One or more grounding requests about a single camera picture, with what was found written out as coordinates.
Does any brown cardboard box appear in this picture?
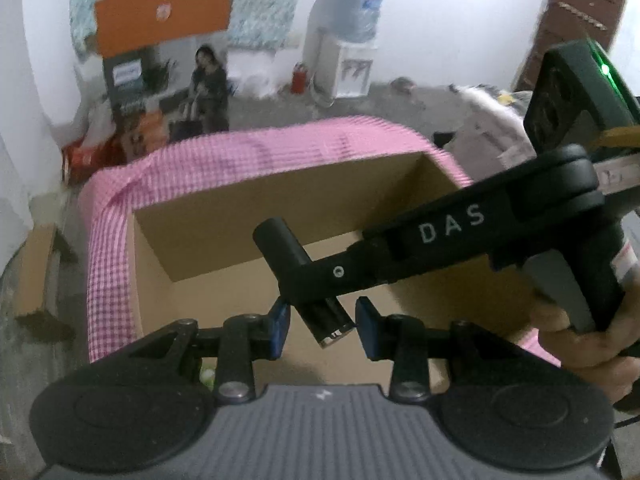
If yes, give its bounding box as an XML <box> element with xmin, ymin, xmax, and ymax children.
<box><xmin>131</xmin><ymin>152</ymin><xmax>541</xmax><ymax>396</ymax></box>

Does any white curtain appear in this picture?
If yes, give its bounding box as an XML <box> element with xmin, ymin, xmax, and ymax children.
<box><xmin>0</xmin><ymin>0</ymin><xmax>98</xmax><ymax>281</ymax></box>

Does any blue water jug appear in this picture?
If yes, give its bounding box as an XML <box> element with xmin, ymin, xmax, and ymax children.
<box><xmin>320</xmin><ymin>0</ymin><xmax>391</xmax><ymax>45</ymax></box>

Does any pink checkered bed sheet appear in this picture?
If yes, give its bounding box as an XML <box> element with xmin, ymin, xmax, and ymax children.
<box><xmin>86</xmin><ymin>116</ymin><xmax>563</xmax><ymax>367</ymax></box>

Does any orange printed appliance box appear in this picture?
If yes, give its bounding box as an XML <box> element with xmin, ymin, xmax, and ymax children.
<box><xmin>94</xmin><ymin>0</ymin><xmax>237</xmax><ymax>141</ymax></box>

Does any red plastic bag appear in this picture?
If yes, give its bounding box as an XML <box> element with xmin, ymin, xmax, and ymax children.
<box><xmin>61</xmin><ymin>135</ymin><xmax>128</xmax><ymax>184</ymax></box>

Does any floral wall cloth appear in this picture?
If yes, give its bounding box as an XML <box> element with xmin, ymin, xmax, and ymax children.
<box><xmin>70</xmin><ymin>0</ymin><xmax>326</xmax><ymax>57</ymax></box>

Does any black flashlight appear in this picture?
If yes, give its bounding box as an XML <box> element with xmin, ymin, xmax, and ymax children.
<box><xmin>253</xmin><ymin>216</ymin><xmax>359</xmax><ymax>351</ymax></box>

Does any white quilted mattress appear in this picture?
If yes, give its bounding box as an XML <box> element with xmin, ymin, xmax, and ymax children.
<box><xmin>447</xmin><ymin>82</ymin><xmax>543</xmax><ymax>183</ymax></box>

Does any white water dispenser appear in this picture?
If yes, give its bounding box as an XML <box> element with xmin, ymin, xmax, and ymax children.
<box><xmin>304</xmin><ymin>27</ymin><xmax>379</xmax><ymax>107</ymax></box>

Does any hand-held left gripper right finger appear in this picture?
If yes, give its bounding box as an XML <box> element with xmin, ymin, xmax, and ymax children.
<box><xmin>355</xmin><ymin>297</ymin><xmax>516</xmax><ymax>403</ymax></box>

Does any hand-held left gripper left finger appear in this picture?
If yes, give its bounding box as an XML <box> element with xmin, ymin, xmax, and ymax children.
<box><xmin>127</xmin><ymin>300</ymin><xmax>292</xmax><ymax>403</ymax></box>

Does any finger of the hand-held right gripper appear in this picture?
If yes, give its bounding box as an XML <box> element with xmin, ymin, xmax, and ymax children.
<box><xmin>277</xmin><ymin>237</ymin><xmax>396</xmax><ymax>307</ymax></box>

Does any small wooden stool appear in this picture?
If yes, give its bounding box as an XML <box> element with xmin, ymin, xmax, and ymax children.
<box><xmin>14</xmin><ymin>222</ymin><xmax>78</xmax><ymax>343</ymax></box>

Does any person's right hand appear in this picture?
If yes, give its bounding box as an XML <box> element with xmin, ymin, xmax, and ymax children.
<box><xmin>529</xmin><ymin>295</ymin><xmax>640</xmax><ymax>411</ymax></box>

